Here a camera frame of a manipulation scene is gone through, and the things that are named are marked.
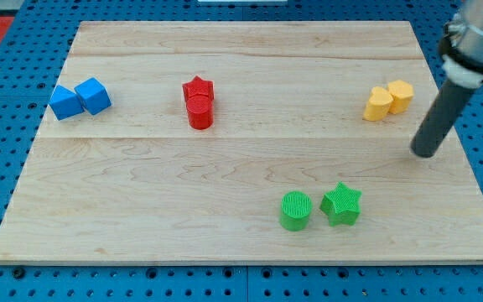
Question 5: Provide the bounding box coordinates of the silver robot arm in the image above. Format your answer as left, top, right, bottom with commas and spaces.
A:
439, 0, 483, 89

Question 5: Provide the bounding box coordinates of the red cylinder block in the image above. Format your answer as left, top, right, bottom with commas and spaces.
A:
186, 95, 213, 130

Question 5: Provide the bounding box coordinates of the red star block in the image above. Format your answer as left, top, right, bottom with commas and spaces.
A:
182, 75, 215, 102

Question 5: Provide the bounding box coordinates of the green cylinder block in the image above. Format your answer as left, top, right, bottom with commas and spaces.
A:
279, 191, 312, 232

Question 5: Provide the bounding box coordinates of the wooden board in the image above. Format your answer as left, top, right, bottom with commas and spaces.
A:
0, 21, 483, 266

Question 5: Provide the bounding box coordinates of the green star block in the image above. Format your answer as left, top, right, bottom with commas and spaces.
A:
319, 182, 362, 227

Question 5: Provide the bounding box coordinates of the yellow heart block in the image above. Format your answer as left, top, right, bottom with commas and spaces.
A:
363, 86, 393, 122

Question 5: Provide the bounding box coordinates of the blue cube block right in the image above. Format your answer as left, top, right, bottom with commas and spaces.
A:
75, 77, 112, 115

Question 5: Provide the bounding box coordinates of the blue cube block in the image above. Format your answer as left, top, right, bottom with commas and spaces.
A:
49, 86, 85, 120
75, 77, 112, 115

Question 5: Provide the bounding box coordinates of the yellow hexagon block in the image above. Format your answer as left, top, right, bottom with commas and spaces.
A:
387, 80, 414, 114

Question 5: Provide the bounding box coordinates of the blue cube block left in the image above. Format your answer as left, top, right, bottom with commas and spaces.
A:
49, 86, 85, 120

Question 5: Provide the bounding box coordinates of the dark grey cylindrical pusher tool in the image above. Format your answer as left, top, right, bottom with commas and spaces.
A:
410, 79, 475, 158

